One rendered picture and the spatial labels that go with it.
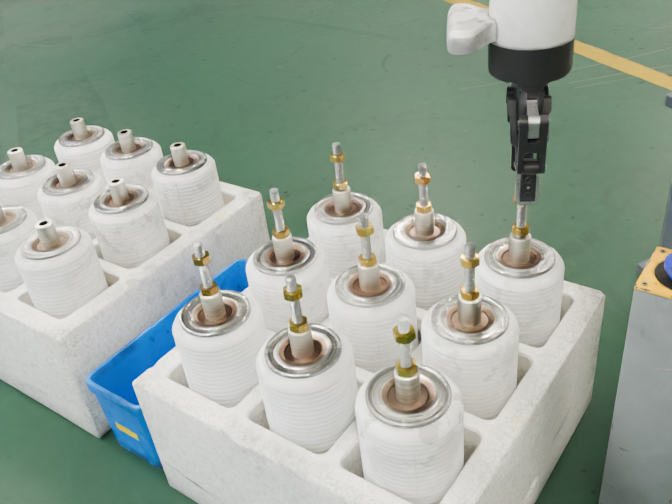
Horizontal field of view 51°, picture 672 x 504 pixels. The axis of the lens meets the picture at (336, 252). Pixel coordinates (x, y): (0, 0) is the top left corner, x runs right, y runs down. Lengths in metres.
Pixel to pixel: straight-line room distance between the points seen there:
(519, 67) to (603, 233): 0.69
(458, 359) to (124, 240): 0.51
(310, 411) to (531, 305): 0.26
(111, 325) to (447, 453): 0.50
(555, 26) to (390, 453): 0.39
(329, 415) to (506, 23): 0.39
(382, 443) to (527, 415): 0.17
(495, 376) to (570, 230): 0.64
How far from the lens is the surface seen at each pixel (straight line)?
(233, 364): 0.75
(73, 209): 1.09
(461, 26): 0.65
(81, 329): 0.94
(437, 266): 0.82
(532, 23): 0.65
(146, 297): 1.00
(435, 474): 0.65
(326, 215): 0.89
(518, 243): 0.78
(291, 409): 0.69
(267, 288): 0.80
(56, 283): 0.95
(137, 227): 1.00
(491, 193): 1.42
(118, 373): 0.98
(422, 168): 0.80
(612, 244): 1.29
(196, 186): 1.06
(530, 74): 0.66
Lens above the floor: 0.71
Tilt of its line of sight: 34 degrees down
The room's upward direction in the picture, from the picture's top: 7 degrees counter-clockwise
